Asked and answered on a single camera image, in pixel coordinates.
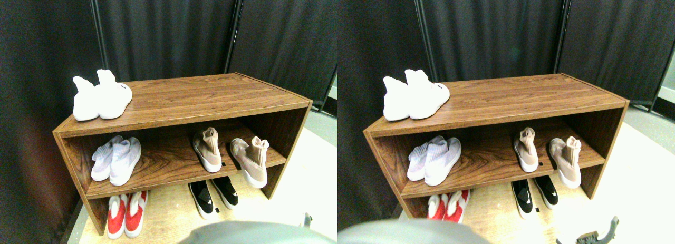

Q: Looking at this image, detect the black shoe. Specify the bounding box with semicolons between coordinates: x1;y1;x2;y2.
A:
188;181;215;219
511;180;534;219
212;176;239;210
534;175;559;210

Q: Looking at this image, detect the beige shoe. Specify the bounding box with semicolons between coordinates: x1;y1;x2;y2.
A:
230;136;270;189
549;136;582;189
192;127;223;173
514;127;539;173

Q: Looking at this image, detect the pale lilac shoe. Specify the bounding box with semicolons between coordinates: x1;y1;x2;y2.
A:
109;137;142;186
424;138;462;187
91;135;124;182
407;135;445;182

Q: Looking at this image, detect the red shoe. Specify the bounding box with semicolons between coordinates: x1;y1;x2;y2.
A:
443;190;471;223
427;194;449;220
107;194;129;239
124;190;148;238

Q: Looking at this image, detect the white shoe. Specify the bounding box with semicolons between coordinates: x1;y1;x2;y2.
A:
405;69;450;120
73;76;101;121
97;69;133;120
383;76;412;121

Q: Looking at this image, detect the brown shoe rack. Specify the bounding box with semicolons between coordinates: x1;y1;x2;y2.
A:
53;73;313;236
363;73;630;219

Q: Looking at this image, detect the curtain stand pole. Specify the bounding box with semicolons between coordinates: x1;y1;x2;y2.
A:
224;0;246;74
552;0;574;74
412;0;437;76

